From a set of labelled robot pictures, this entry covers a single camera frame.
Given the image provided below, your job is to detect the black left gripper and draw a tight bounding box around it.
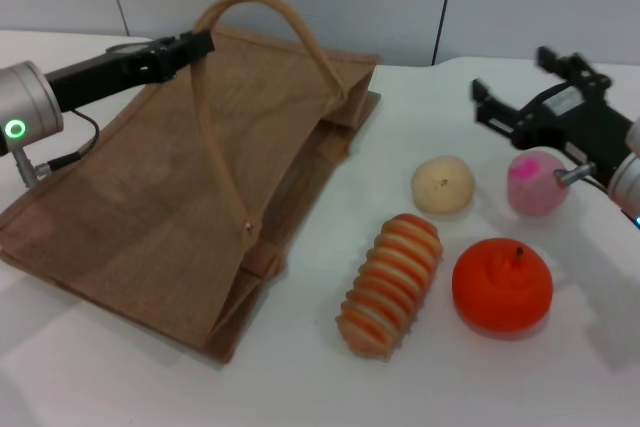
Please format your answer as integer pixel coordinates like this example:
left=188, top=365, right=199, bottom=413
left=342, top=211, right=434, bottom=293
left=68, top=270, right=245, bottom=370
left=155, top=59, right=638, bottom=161
left=45, top=29, right=216, bottom=113

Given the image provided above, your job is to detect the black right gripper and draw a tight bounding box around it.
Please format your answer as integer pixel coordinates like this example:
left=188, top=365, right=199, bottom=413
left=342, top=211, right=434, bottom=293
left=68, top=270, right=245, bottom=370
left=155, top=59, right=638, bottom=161
left=469, top=45, right=636, bottom=183

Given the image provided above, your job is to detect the brown jute handbag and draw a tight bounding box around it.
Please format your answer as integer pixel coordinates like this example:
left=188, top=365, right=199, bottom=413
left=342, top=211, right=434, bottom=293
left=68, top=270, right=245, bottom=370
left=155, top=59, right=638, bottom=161
left=0, top=0, right=382, bottom=363

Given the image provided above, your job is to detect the orange striped bread loaf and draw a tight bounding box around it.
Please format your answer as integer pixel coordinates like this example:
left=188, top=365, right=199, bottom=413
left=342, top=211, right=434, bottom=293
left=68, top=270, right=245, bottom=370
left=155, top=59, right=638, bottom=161
left=334, top=213, right=444, bottom=362

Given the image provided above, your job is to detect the pink round bun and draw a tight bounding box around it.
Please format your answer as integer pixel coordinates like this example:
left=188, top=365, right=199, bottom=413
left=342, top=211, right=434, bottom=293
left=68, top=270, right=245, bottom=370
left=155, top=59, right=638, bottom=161
left=507, top=149, right=571, bottom=218

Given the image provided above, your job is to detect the cream round bun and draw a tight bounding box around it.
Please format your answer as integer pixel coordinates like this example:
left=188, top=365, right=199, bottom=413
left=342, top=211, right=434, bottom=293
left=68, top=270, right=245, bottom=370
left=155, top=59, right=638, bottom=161
left=411, top=155, right=475, bottom=217

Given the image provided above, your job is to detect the orange toy apple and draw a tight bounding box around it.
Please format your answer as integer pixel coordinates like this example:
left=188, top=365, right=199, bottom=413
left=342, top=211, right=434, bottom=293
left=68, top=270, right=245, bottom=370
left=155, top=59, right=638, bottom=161
left=451, top=238, right=554, bottom=342

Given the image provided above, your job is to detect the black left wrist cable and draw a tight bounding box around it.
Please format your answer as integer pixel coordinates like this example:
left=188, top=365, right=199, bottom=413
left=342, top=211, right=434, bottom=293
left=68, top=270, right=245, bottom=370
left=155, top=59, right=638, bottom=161
left=32, top=109, right=101, bottom=178

